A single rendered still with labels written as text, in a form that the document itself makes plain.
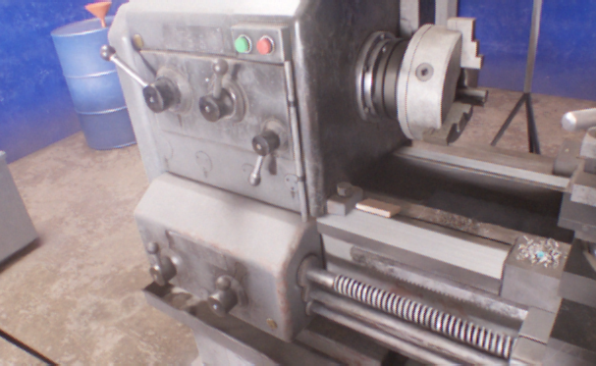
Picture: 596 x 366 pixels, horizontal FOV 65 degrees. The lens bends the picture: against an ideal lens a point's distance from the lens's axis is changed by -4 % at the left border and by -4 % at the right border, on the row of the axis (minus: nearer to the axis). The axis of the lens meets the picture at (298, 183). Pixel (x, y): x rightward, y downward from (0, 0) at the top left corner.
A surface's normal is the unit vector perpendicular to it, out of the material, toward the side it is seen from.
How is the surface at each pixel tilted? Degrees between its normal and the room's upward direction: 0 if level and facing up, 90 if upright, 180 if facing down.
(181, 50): 90
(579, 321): 0
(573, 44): 90
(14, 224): 90
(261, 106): 90
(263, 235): 32
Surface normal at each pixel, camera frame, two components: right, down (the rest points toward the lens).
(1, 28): 0.81, 0.22
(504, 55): -0.58, 0.46
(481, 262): -0.42, -0.44
